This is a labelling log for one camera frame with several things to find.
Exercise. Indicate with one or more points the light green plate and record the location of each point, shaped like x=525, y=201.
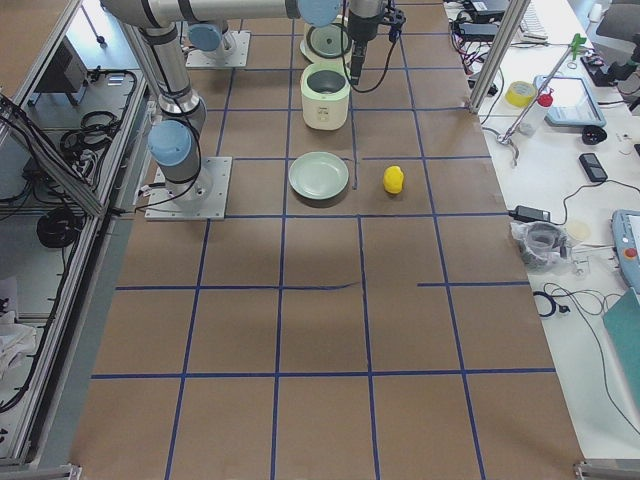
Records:
x=318, y=175

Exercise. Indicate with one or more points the aluminium frame post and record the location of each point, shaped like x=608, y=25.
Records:
x=509, y=25

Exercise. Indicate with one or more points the black power adapter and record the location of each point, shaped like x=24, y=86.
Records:
x=525, y=214

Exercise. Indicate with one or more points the plastic bag with cups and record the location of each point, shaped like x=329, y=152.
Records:
x=544, y=247

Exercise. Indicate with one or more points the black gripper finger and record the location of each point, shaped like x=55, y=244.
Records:
x=358, y=56

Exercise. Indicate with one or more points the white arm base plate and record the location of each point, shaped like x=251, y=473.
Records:
x=206, y=199

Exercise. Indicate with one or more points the yellow toy duck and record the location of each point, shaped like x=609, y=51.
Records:
x=393, y=180

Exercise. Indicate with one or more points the red cap squeeze bottle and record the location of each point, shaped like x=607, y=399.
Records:
x=536, y=115

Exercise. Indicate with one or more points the yellow tape roll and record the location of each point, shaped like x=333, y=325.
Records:
x=520, y=94

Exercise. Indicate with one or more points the black phone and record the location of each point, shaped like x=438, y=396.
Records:
x=593, y=168

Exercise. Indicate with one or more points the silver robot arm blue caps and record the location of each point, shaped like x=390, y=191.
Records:
x=154, y=24

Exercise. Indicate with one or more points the white rice cooker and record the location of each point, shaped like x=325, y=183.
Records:
x=325, y=90

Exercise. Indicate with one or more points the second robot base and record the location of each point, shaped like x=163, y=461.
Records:
x=212, y=47

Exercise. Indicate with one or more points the blue teach pendant tablet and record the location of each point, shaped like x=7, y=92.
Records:
x=573, y=103

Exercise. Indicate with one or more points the metal rod stand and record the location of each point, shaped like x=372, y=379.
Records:
x=573, y=49

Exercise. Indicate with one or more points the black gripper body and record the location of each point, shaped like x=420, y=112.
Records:
x=363, y=25

